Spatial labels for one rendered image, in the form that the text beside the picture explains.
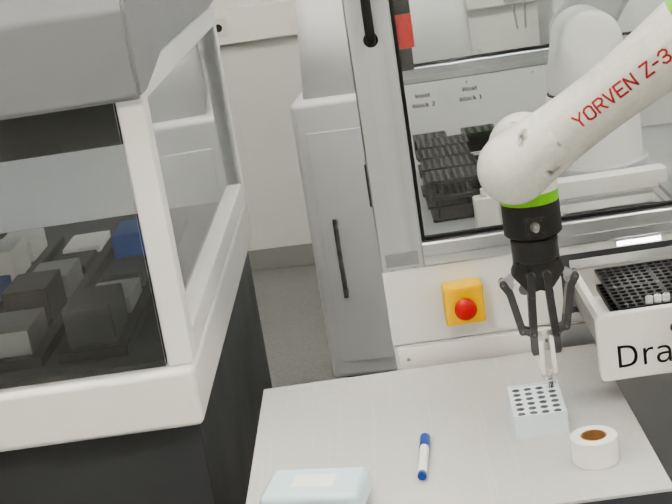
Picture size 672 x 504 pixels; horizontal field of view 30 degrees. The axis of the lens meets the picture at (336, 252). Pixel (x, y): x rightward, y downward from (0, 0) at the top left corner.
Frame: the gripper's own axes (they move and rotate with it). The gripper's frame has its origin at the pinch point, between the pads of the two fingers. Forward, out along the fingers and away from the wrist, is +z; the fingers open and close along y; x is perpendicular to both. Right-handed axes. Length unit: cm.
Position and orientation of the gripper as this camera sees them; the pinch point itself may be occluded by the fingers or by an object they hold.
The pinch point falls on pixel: (546, 353)
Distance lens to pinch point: 208.4
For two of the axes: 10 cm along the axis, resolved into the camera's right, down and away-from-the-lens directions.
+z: 1.5, 9.5, 2.8
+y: 9.9, -1.3, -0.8
